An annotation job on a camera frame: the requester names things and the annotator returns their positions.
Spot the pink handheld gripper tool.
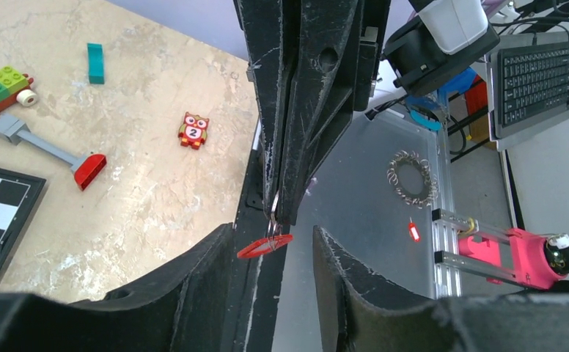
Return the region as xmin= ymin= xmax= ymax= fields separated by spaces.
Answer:
xmin=457 ymin=228 xmax=569 ymax=290

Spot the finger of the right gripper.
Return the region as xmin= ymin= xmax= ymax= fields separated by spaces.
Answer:
xmin=235 ymin=1 xmax=295 ymax=214
xmin=276 ymin=1 xmax=358 ymax=224

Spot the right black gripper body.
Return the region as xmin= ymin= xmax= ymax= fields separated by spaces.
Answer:
xmin=353 ymin=0 xmax=392 ymax=111

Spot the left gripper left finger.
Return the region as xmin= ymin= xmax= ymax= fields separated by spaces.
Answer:
xmin=0 ymin=224 xmax=233 ymax=351

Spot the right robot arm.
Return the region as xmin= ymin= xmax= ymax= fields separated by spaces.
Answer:
xmin=235 ymin=1 xmax=499 ymax=225

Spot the black keyboard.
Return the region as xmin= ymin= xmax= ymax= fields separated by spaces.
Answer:
xmin=494 ymin=41 xmax=569 ymax=136

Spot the red toy brick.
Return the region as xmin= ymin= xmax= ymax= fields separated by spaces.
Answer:
xmin=71 ymin=153 xmax=107 ymax=191

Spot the red owl toy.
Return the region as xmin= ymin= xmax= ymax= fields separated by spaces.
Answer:
xmin=177 ymin=112 xmax=210 ymax=150

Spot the black base bar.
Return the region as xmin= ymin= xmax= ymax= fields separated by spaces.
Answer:
xmin=221 ymin=122 xmax=287 ymax=351

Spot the teal toy block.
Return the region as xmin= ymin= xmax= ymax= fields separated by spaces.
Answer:
xmin=87 ymin=43 xmax=105 ymax=84

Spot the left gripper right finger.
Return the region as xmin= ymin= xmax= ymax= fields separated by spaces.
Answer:
xmin=312 ymin=227 xmax=569 ymax=351

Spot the spare red key tag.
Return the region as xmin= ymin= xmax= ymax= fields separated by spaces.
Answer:
xmin=408 ymin=218 xmax=421 ymax=242

